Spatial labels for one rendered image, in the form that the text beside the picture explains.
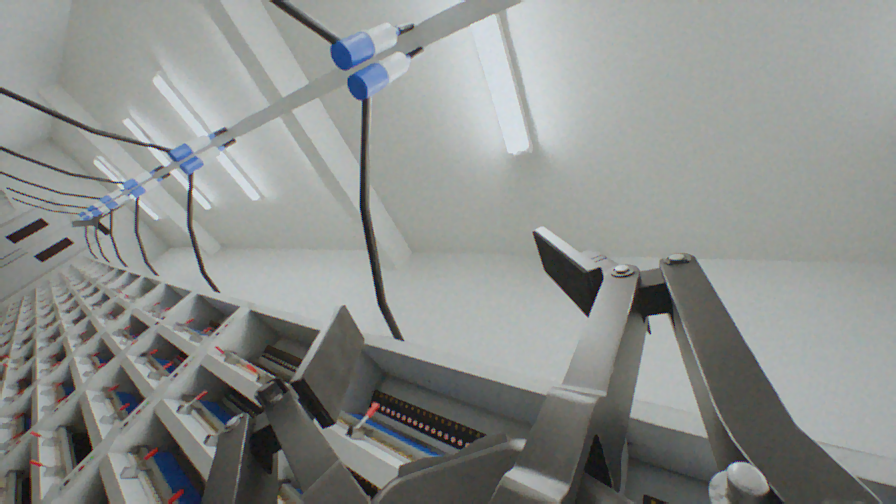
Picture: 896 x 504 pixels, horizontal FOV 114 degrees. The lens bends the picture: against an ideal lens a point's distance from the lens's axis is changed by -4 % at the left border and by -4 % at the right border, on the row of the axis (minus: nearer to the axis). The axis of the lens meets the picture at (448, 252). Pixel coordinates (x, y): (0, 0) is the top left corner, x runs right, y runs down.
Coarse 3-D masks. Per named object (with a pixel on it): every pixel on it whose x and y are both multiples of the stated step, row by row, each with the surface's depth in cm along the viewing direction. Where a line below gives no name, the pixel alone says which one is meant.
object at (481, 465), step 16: (464, 448) 8; (480, 448) 8; (496, 448) 8; (512, 448) 7; (416, 464) 8; (432, 464) 8; (448, 464) 8; (464, 464) 8; (480, 464) 7; (496, 464) 7; (512, 464) 7; (400, 480) 8; (416, 480) 8; (432, 480) 8; (448, 480) 7; (464, 480) 7; (480, 480) 7; (496, 480) 7; (592, 480) 6; (384, 496) 8; (400, 496) 7; (416, 496) 7; (432, 496) 7; (448, 496) 7; (464, 496) 7; (480, 496) 7; (576, 496) 6; (592, 496) 6; (608, 496) 6
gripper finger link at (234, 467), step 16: (240, 416) 13; (224, 432) 12; (240, 432) 12; (224, 448) 12; (240, 448) 11; (224, 464) 11; (240, 464) 10; (256, 464) 11; (272, 464) 13; (208, 480) 10; (224, 480) 10; (240, 480) 10; (256, 480) 11; (272, 480) 12; (208, 496) 10; (224, 496) 9; (240, 496) 9; (256, 496) 10; (272, 496) 11
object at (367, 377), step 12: (360, 360) 93; (372, 360) 97; (360, 372) 93; (372, 372) 97; (360, 384) 93; (372, 384) 97; (348, 396) 90; (360, 396) 93; (372, 396) 97; (360, 408) 93
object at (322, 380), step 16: (336, 320) 18; (352, 320) 20; (320, 336) 17; (336, 336) 18; (352, 336) 19; (320, 352) 15; (336, 352) 17; (352, 352) 19; (304, 368) 14; (320, 368) 15; (336, 368) 16; (352, 368) 18; (304, 384) 14; (320, 384) 14; (336, 384) 16; (304, 400) 14; (320, 400) 14; (336, 400) 15; (320, 416) 14; (336, 416) 15
